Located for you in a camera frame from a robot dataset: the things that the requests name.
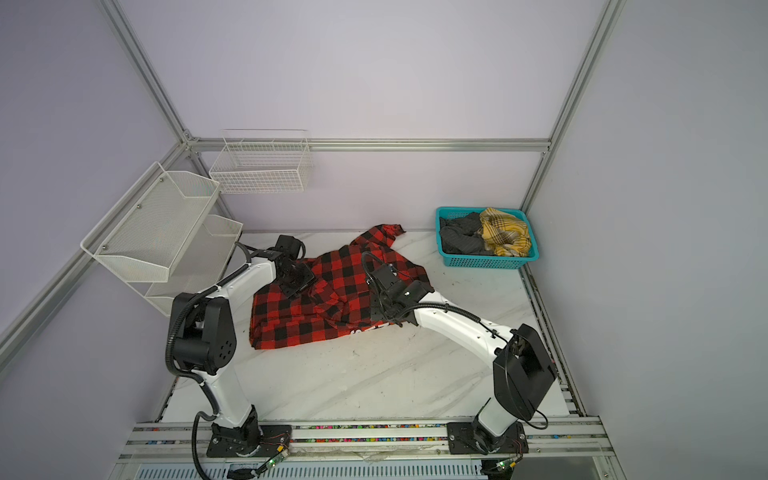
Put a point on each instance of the aluminium frame profile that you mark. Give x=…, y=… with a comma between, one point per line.
x=33, y=320

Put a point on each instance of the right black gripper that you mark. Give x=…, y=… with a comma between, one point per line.
x=375, y=313

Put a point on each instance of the white wire basket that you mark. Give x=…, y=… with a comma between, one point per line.
x=260, y=161

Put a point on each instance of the red black plaid shirt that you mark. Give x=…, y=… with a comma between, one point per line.
x=338, y=303

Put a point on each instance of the yellow plaid shirt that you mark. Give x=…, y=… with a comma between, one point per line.
x=504, y=234

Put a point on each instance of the teal plastic basket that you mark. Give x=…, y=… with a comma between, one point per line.
x=490, y=261

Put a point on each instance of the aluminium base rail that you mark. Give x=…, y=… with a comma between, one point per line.
x=376, y=441

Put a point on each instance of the dark grey shirt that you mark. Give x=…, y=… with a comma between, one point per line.
x=462, y=236

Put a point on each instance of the white mesh two-tier shelf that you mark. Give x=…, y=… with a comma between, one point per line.
x=165, y=237

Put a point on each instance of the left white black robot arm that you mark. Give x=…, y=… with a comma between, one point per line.
x=202, y=339

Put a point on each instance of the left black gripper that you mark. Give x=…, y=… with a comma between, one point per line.
x=309, y=278

